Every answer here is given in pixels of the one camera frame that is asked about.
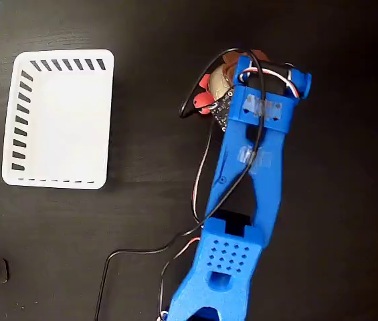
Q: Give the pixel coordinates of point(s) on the white plastic basket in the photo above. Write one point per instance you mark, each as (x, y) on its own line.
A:
(68, 127)

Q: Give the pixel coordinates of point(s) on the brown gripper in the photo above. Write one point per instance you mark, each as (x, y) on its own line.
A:
(201, 100)

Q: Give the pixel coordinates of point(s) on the red turtle toy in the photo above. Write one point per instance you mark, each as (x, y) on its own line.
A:
(217, 83)

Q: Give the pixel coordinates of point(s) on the small camera circuit board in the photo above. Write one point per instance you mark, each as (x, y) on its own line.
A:
(222, 113)

